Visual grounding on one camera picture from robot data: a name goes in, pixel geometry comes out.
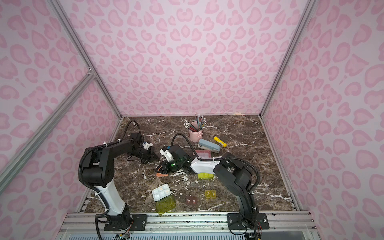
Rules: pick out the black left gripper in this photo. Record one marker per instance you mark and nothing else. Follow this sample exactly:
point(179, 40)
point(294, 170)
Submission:
point(147, 153)

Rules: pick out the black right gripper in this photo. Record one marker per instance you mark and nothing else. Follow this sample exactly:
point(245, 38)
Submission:
point(165, 163)

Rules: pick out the small orange pillbox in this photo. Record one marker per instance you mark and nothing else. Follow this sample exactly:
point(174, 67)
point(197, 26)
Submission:
point(161, 175)

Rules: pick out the green pillbox front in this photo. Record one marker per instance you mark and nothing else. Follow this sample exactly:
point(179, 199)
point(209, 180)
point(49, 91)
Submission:
point(164, 200)

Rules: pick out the green pillbox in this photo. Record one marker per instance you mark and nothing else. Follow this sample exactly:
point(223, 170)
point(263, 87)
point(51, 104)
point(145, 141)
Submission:
point(205, 176)
point(164, 200)

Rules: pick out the pink red rectangular pillbox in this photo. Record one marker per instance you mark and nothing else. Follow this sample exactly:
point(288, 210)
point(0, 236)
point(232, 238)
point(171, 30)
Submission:
point(204, 153)

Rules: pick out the small dark red pillbox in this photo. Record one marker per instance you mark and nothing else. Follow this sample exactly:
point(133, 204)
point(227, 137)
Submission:
point(191, 200)

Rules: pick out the small yellow pillbox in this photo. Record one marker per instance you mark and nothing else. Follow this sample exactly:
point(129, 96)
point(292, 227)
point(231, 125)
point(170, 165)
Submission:
point(210, 194)

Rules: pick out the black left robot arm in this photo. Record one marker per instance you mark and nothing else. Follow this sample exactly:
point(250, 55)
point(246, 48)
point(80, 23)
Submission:
point(96, 169)

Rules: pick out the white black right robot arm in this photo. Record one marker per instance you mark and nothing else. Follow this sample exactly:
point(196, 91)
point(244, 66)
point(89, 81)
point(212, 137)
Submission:
point(237, 175)

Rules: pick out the pink pencil cup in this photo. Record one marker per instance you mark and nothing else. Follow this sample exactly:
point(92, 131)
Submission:
point(195, 135)

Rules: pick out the grey blue stapler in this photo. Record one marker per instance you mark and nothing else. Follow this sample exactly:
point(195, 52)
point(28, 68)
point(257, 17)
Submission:
point(206, 145)

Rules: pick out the pencils in cup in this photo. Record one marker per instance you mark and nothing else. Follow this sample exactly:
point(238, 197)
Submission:
point(199, 118)

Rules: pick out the yellow glue stick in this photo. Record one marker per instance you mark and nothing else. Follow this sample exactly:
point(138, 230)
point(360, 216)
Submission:
point(220, 142)

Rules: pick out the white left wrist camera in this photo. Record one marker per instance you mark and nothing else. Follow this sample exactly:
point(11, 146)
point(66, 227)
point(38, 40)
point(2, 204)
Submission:
point(146, 146)

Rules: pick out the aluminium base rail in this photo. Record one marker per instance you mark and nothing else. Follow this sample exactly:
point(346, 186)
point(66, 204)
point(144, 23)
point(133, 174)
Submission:
point(286, 225)

